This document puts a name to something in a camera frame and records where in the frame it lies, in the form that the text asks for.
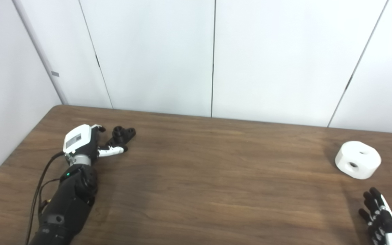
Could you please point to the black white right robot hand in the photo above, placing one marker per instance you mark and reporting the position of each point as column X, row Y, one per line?
column 383, row 224

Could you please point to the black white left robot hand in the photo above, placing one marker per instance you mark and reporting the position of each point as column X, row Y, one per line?
column 78, row 139

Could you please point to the black flanged holder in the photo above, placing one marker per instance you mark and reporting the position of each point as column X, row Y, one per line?
column 123, row 133

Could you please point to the round white piece with holes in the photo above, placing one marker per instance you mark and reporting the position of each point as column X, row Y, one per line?
column 361, row 161

